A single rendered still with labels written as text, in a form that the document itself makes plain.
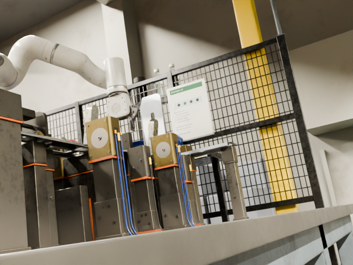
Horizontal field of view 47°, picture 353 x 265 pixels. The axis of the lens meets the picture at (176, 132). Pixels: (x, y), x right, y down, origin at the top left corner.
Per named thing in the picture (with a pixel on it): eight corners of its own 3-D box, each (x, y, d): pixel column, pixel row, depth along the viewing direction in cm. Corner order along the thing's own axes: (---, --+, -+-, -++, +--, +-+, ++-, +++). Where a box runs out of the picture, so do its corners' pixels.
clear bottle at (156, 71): (163, 99, 229) (158, 66, 234) (153, 101, 232) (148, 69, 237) (168, 101, 235) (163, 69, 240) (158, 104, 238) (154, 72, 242)
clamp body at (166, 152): (193, 229, 136) (177, 130, 145) (162, 234, 141) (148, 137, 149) (200, 228, 142) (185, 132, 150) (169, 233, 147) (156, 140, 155)
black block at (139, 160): (163, 234, 126) (151, 142, 133) (136, 238, 130) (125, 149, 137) (170, 233, 131) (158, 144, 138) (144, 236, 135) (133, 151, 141)
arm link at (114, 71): (106, 93, 173) (106, 85, 165) (103, 65, 177) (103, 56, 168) (126, 92, 175) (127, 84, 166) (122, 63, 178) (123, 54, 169)
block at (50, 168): (51, 250, 111) (43, 147, 117) (31, 253, 113) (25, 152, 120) (61, 248, 114) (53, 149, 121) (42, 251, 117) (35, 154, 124)
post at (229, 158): (246, 220, 151) (231, 145, 158) (232, 222, 153) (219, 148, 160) (249, 219, 156) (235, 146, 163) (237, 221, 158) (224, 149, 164)
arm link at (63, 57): (54, 74, 179) (119, 97, 181) (49, 58, 163) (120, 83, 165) (61, 57, 181) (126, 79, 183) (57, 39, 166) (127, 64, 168)
